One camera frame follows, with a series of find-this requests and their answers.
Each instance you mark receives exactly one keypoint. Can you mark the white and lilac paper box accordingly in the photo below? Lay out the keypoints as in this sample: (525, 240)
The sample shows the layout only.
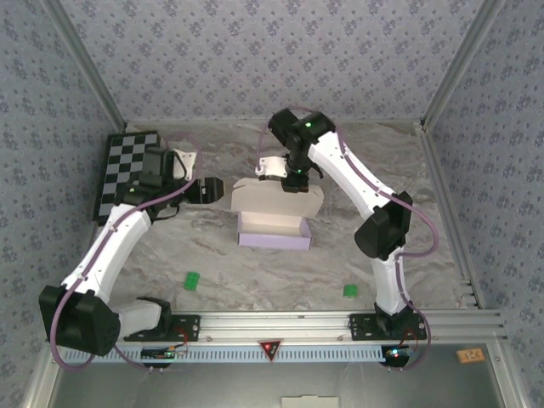
(272, 238)

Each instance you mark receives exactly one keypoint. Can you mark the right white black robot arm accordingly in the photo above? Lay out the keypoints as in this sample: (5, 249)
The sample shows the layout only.
(382, 229)

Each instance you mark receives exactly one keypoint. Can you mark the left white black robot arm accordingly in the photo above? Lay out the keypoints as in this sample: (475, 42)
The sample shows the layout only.
(81, 323)

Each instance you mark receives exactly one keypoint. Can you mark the black grey checkerboard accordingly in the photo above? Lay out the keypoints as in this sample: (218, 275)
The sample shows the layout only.
(119, 157)

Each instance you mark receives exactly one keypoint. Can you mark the small green block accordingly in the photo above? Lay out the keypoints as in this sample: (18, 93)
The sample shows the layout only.
(191, 281)
(350, 291)

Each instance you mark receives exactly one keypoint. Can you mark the red triangle marker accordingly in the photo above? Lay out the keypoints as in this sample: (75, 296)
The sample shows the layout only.
(270, 348)

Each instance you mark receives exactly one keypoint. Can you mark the small circuit board green light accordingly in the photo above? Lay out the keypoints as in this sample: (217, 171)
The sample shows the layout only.
(395, 353)

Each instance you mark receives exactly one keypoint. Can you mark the grey metal panel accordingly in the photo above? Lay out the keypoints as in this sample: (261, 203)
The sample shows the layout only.
(170, 387)

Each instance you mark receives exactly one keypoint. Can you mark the white paper sheet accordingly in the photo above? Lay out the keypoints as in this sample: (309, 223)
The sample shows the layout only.
(309, 402)

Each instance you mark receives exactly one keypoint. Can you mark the small wooden tag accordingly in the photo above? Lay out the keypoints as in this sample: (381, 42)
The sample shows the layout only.
(469, 356)

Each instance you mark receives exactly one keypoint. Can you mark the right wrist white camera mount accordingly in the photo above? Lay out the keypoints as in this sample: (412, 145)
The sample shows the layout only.
(272, 168)

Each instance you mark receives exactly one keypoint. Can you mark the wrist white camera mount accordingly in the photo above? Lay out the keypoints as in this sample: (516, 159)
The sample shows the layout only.
(272, 168)
(187, 159)

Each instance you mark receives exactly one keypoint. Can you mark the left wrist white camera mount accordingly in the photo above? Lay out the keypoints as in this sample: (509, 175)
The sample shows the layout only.
(187, 159)

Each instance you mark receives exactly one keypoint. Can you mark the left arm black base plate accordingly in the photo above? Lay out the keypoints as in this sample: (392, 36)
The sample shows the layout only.
(189, 327)

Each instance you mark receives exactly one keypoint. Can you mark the aluminium mounting rail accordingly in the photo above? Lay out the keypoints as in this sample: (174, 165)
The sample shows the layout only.
(272, 325)

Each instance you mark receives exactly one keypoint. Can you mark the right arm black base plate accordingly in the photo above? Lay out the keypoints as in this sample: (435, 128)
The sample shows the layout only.
(361, 327)

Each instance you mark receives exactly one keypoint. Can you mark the aluminium frame post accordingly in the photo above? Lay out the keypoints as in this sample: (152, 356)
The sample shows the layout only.
(463, 64)

